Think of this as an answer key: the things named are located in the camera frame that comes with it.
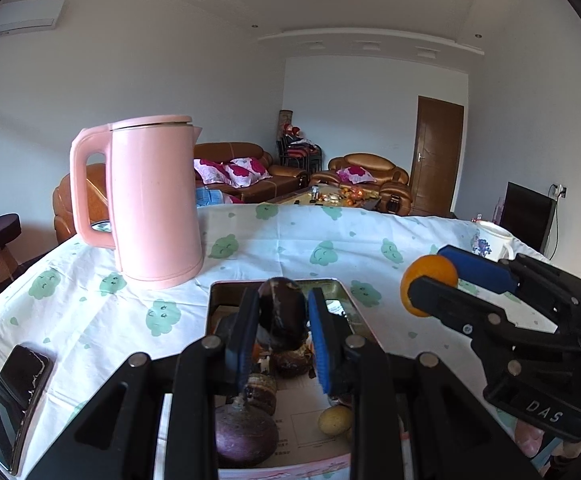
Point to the white cloud print tablecloth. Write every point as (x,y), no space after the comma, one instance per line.
(75,306)

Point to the purple round fruit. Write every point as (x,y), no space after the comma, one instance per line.
(245,436)

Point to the white air conditioner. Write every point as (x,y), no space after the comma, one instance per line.
(29,16)

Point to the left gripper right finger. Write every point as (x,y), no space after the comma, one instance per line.
(348,364)

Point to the black smartphone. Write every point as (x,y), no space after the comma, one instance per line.
(23,378)

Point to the small yellow-green fruit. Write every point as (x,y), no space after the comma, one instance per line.
(335,421)

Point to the white mug blue print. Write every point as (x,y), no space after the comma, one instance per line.
(492,242)

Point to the dark passion fruit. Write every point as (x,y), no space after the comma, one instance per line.
(292,363)
(282,318)

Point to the black television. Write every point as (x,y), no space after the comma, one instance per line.
(528,215)

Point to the brown leather sofa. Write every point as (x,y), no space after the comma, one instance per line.
(284,179)

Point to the right hand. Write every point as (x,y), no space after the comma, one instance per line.
(533,441)

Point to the coffee table with items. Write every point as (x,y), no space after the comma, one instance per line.
(326,195)

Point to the armchair floral cushion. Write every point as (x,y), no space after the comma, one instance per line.
(355,175)

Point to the pink electric kettle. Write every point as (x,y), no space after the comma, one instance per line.
(151,193)

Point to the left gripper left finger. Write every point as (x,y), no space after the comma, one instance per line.
(211,366)

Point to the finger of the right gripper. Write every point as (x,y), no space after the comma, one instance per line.
(465,314)
(490,272)

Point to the brown leather armchair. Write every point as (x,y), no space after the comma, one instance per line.
(373,173)

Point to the gold tin box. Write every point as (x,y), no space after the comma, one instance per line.
(303,451)

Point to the pink floral cushion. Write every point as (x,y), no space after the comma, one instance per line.
(237,173)

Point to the brown wooden door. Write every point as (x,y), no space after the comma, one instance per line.
(437,151)

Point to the stacked chairs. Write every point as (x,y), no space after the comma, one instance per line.
(294,149)

